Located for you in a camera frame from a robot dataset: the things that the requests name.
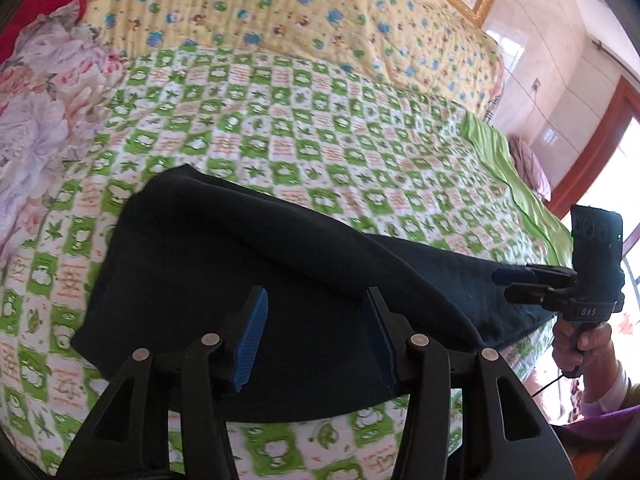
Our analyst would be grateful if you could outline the black pants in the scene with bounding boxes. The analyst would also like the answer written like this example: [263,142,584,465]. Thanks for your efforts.
[70,166,551,422]

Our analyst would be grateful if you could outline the person right forearm pink sleeve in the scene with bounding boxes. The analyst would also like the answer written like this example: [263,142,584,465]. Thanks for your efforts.
[582,362,640,417]

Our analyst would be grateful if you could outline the person right hand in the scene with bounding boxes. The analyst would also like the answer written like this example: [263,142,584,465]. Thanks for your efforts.
[552,315,620,403]

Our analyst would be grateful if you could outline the plain green sheet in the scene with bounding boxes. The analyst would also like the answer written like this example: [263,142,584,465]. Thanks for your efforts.
[461,112,573,268]

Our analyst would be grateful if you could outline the pink pillow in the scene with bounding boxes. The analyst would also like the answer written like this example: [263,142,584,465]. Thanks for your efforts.
[508,136,551,202]

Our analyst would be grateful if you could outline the yellow cartoon print quilt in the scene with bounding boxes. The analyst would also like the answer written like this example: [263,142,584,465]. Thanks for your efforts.
[85,0,504,115]

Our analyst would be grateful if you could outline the floral pink purple cloth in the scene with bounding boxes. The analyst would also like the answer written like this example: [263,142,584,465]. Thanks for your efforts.
[1,1,127,260]

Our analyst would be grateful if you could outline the red fleece blanket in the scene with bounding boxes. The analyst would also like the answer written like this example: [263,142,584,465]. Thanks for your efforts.
[0,0,87,62]

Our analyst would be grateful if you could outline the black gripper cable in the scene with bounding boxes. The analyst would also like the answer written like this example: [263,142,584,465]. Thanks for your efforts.
[530,372,569,401]

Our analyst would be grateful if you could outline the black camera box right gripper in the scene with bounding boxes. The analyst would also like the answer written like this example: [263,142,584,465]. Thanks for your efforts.
[570,205,625,302]

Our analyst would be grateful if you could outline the red wooden door frame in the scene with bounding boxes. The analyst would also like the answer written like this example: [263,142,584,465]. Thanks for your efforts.
[548,76,639,219]

